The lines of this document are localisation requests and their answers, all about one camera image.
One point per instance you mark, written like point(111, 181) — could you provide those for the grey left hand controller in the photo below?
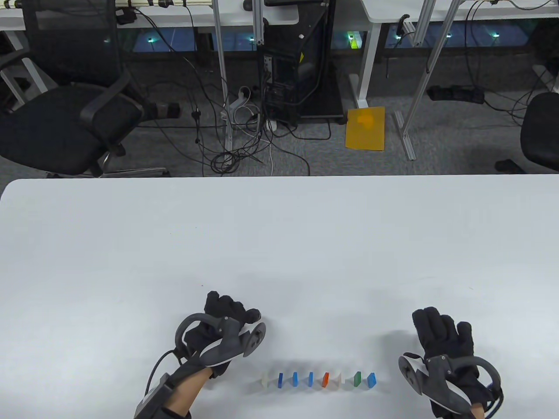
point(227, 345)

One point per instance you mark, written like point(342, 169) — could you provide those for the cream domino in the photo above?
point(265, 380)

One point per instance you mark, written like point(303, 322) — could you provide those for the white desk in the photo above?
point(161, 20)
point(388, 8)

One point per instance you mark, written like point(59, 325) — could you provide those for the aluminium frame post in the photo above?
point(258, 22)
point(424, 87)
point(222, 65)
point(422, 24)

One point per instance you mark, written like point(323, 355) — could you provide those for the yellow plastic sheet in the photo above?
point(364, 131)

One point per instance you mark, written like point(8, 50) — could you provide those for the black power strip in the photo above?
point(456, 94)

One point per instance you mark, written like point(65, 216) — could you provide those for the grey hand controller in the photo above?
point(227, 345)
point(443, 388)

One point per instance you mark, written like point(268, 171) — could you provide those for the white domino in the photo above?
point(339, 379)

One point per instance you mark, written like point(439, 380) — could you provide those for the person's right hand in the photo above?
point(436, 336)

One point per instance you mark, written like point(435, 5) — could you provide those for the white power strip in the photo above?
point(238, 104)

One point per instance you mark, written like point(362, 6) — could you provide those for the orange domino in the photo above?
point(325, 379)

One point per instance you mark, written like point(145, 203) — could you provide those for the person's left forearm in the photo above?
point(190, 390)

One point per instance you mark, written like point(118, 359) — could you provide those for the black mesh office chair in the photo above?
point(52, 126)

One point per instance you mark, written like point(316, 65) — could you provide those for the grey right hand controller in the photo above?
point(443, 388)

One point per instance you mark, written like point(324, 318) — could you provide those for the black computer tower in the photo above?
point(288, 78)

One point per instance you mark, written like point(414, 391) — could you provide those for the green domino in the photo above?
point(357, 379)

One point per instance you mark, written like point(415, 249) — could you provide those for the person's left hand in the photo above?
point(227, 310)

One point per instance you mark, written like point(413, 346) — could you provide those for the light blue domino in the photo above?
point(371, 380)
point(295, 379)
point(310, 379)

